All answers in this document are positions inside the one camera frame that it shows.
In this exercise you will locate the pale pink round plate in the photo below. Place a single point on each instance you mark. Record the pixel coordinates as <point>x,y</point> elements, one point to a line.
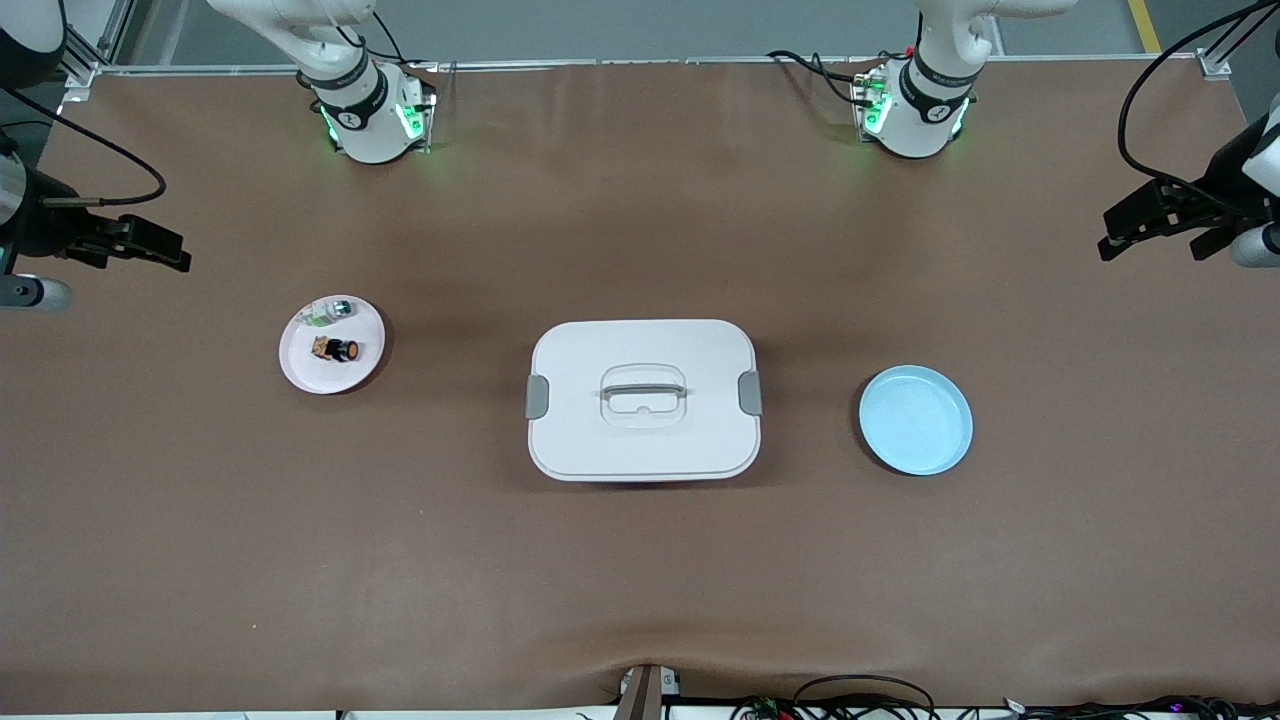
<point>335,375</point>

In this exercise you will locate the white lidded storage box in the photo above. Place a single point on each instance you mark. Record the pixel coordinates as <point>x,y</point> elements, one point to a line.
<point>640,440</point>

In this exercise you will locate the light blue round plate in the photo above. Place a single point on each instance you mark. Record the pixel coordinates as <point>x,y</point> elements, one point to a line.
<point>915,420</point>

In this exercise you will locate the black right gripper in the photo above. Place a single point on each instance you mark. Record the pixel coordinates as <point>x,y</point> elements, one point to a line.
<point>52,232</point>

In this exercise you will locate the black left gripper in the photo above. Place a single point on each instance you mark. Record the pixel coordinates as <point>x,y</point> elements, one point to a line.
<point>1207,204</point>

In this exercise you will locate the brown table cover cloth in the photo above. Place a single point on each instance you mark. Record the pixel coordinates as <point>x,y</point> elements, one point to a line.
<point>640,580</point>

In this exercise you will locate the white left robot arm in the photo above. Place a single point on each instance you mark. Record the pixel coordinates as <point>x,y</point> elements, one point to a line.
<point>930,100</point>

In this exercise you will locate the green push button switch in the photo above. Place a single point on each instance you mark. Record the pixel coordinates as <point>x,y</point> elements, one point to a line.
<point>330,311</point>

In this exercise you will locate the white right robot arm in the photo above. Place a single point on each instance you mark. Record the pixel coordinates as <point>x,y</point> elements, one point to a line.
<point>365,110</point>

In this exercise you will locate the orange push button switch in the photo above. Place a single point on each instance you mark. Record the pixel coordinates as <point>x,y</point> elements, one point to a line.
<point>340,350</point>

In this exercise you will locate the small metal clamp bracket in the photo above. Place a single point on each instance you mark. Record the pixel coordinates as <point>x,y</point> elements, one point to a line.
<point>645,692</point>

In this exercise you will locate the aluminium frame profile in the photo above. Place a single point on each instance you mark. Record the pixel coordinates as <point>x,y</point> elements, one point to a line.
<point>1235,40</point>
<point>90,45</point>

